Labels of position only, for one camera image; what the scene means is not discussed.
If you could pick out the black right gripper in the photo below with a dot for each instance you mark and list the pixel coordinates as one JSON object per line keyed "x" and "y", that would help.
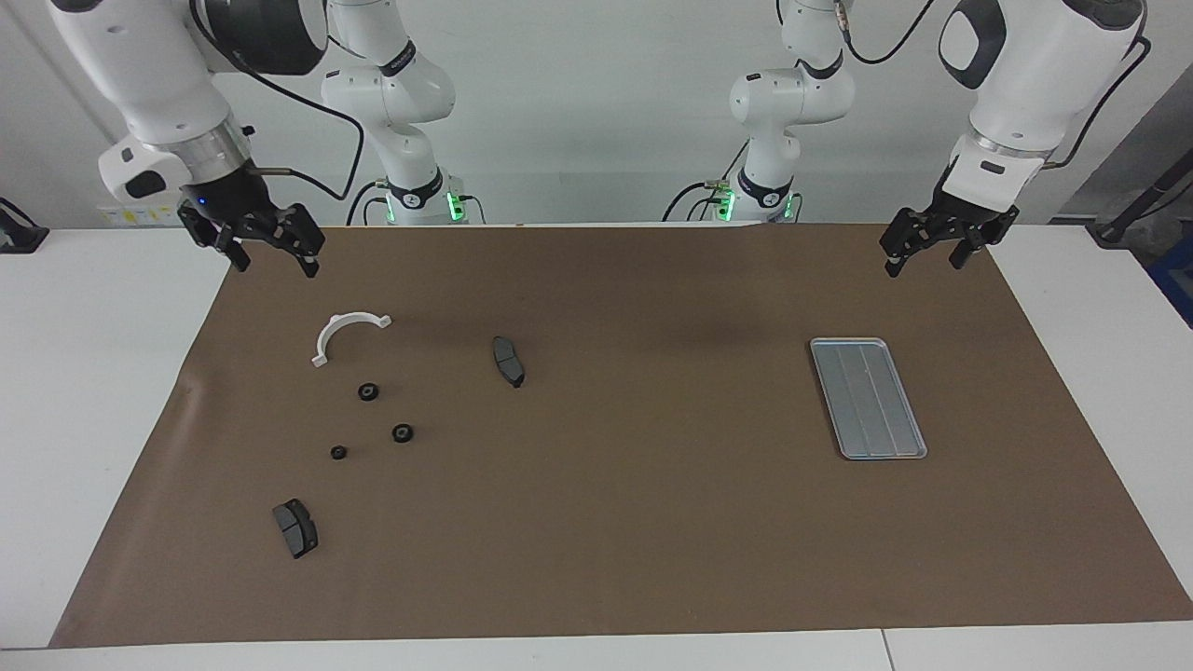
{"x": 233, "y": 205}

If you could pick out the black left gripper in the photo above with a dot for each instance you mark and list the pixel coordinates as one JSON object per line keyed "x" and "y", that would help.
{"x": 965, "y": 210}

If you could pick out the large black bearing gear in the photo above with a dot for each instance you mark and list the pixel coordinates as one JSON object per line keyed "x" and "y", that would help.
{"x": 402, "y": 432}
{"x": 368, "y": 391}

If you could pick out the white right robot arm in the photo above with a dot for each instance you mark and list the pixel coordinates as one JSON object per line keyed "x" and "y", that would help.
{"x": 140, "y": 65}

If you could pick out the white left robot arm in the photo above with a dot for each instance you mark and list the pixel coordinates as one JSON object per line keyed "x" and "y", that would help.
{"x": 1044, "y": 65}

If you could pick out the silver metal tray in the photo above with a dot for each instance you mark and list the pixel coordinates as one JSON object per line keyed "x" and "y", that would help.
{"x": 867, "y": 401}

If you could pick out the black stand pole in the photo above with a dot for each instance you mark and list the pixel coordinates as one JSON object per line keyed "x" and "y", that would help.
{"x": 1114, "y": 231}

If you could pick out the blue crate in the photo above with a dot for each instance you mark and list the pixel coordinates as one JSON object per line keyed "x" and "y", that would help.
{"x": 1176, "y": 284}

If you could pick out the long grey brake pad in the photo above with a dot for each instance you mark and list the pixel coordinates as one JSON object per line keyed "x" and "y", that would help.
{"x": 508, "y": 362}

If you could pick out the short grey brake pad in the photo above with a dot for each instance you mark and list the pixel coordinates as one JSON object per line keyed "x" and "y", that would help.
{"x": 296, "y": 529}

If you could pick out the brown table mat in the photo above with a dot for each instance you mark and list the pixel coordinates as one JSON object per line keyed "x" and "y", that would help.
{"x": 559, "y": 522}

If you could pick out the white wall outlet box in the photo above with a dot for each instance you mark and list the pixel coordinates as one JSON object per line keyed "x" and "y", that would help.
{"x": 140, "y": 216}

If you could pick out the white curved plastic bracket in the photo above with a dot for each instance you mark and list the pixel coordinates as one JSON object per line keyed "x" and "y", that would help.
{"x": 320, "y": 357}

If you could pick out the black table clamp mount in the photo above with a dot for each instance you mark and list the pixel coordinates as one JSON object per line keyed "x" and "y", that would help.
{"x": 20, "y": 233}

